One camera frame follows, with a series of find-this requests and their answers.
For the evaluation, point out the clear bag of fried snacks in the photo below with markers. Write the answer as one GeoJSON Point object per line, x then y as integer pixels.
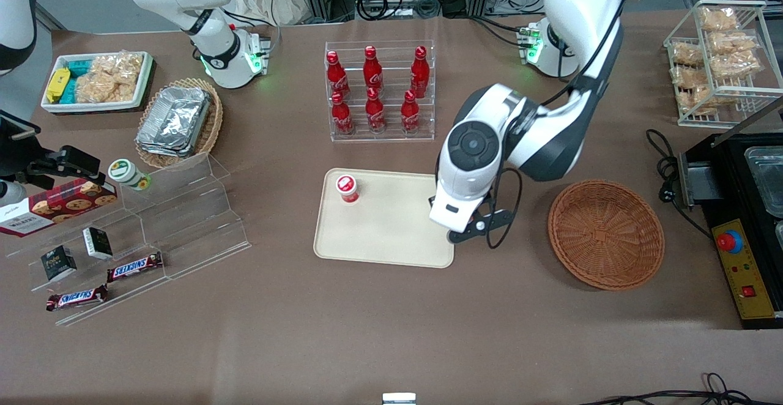
{"type": "Point", "coordinates": [735, 63]}
{"type": "Point", "coordinates": [733, 42]}
{"type": "Point", "coordinates": [719, 19]}
{"type": "Point", "coordinates": [687, 76]}
{"type": "Point", "coordinates": [700, 98]}
{"type": "Point", "coordinates": [686, 54]}

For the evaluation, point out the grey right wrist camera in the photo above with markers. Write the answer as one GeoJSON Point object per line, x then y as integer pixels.
{"type": "Point", "coordinates": [9, 194]}

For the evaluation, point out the green lid yogurt cup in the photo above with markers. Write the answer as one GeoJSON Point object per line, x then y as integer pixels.
{"type": "Point", "coordinates": [125, 172]}

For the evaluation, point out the small white silver object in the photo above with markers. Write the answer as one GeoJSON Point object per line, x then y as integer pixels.
{"type": "Point", "coordinates": [399, 398]}

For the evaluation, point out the white rectangular plastic bin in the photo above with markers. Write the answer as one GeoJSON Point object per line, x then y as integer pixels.
{"type": "Point", "coordinates": [92, 107]}

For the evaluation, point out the small black box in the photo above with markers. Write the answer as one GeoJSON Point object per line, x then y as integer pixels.
{"type": "Point", "coordinates": [98, 243]}
{"type": "Point", "coordinates": [58, 263]}

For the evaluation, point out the yellow snack packet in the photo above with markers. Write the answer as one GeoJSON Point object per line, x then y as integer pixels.
{"type": "Point", "coordinates": [58, 84]}

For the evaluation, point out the metal tray insert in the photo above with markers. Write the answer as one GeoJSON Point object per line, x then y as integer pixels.
{"type": "Point", "coordinates": [768, 175]}

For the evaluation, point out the round brown wicker basket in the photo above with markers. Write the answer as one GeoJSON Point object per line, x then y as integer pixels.
{"type": "Point", "coordinates": [605, 234]}

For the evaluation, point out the clear bag of crackers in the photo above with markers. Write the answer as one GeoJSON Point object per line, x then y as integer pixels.
{"type": "Point", "coordinates": [109, 78]}

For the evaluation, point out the red lid yogurt cup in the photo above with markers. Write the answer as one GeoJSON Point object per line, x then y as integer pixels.
{"type": "Point", "coordinates": [347, 187]}

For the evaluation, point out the beige plastic serving tray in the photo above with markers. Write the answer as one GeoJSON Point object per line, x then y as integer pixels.
{"type": "Point", "coordinates": [391, 227]}

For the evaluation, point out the stacked foil containers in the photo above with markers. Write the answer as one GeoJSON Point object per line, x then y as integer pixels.
{"type": "Point", "coordinates": [174, 120]}

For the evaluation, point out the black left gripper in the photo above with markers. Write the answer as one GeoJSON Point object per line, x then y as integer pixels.
{"type": "Point", "coordinates": [431, 200]}

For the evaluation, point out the teal snack packet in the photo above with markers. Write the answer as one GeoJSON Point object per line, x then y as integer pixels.
{"type": "Point", "coordinates": [70, 91]}
{"type": "Point", "coordinates": [78, 66]}

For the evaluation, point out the red Coca-Cola bottle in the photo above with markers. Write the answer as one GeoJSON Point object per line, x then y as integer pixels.
{"type": "Point", "coordinates": [410, 114]}
{"type": "Point", "coordinates": [375, 113]}
{"type": "Point", "coordinates": [336, 76]}
{"type": "Point", "coordinates": [372, 70]}
{"type": "Point", "coordinates": [341, 116]}
{"type": "Point", "coordinates": [419, 73]}

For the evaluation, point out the oval light wicker basket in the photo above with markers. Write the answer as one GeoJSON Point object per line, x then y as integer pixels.
{"type": "Point", "coordinates": [211, 130]}

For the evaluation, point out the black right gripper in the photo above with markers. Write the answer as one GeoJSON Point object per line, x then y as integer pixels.
{"type": "Point", "coordinates": [19, 155]}

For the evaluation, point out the Snickers chocolate bar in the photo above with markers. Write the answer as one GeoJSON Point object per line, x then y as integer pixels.
{"type": "Point", "coordinates": [76, 298]}
{"type": "Point", "coordinates": [134, 267]}

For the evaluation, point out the red emergency stop button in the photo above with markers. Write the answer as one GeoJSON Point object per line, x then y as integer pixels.
{"type": "Point", "coordinates": [729, 241]}

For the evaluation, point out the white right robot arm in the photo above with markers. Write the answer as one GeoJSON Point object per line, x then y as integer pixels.
{"type": "Point", "coordinates": [205, 7]}

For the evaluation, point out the clear acrylic stepped display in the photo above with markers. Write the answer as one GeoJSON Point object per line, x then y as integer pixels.
{"type": "Point", "coordinates": [189, 221]}

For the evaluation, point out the clear acrylic bottle rack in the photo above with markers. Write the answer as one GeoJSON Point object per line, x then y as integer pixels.
{"type": "Point", "coordinates": [391, 130]}

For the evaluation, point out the black control box yellow panel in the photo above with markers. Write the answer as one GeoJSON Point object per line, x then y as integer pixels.
{"type": "Point", "coordinates": [728, 178]}

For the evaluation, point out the red Walkers cookie box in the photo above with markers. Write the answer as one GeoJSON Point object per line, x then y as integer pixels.
{"type": "Point", "coordinates": [58, 206]}

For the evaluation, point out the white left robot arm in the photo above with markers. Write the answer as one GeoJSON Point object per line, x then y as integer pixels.
{"type": "Point", "coordinates": [471, 148]}

